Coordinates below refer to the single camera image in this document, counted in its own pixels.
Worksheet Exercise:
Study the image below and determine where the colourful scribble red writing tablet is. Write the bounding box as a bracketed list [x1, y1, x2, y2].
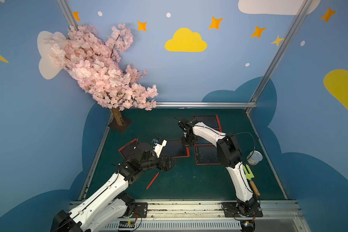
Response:
[193, 127, 226, 146]

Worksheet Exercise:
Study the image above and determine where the red stylus pair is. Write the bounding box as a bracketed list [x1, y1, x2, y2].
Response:
[215, 115, 222, 132]

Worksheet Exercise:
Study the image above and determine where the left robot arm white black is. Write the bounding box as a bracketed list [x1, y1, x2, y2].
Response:
[50, 139, 173, 232]

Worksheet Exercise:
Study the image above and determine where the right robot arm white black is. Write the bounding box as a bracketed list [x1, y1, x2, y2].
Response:
[178, 119, 263, 218]

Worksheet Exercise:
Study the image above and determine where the pink cherry blossom tree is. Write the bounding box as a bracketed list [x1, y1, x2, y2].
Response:
[49, 24, 158, 128]

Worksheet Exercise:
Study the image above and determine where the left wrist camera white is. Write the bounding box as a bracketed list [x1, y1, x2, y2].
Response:
[153, 138, 167, 158]

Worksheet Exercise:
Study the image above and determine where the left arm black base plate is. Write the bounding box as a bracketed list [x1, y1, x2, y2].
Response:
[123, 202, 148, 218]

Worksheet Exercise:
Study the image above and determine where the aluminium back frame bar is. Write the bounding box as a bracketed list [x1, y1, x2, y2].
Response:
[157, 102, 257, 109]

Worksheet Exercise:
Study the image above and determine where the aluminium front rail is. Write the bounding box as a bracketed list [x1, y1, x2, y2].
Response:
[59, 199, 309, 232]

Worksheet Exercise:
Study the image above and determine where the green garden fork wooden handle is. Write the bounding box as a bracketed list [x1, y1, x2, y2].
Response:
[243, 164, 261, 196]

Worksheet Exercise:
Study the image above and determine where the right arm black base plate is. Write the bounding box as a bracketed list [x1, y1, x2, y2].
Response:
[221, 202, 263, 218]

